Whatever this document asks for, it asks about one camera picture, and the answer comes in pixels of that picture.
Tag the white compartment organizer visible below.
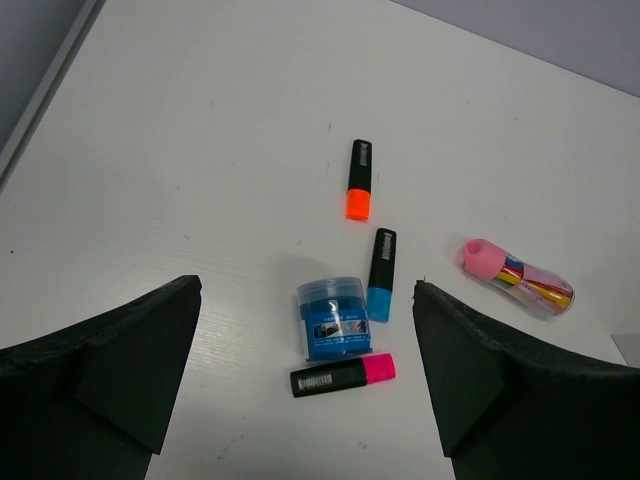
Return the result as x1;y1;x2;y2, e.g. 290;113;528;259
612;333;640;368

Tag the pink-capped pen tube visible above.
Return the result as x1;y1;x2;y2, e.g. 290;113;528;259
462;239;575;317

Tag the orange highlighter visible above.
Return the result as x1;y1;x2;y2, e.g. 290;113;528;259
346;139;372;222

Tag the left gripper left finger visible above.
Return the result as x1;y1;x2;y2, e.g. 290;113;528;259
1;275;202;479

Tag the pink highlighter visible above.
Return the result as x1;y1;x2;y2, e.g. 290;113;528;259
290;353;396;398

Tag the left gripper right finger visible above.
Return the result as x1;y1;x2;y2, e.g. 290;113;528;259
413;281;639;479

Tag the blue highlighter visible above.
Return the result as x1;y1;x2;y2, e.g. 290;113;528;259
366;228;397;322

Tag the blue slime jar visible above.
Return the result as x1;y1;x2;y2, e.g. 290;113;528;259
296;277;372;362

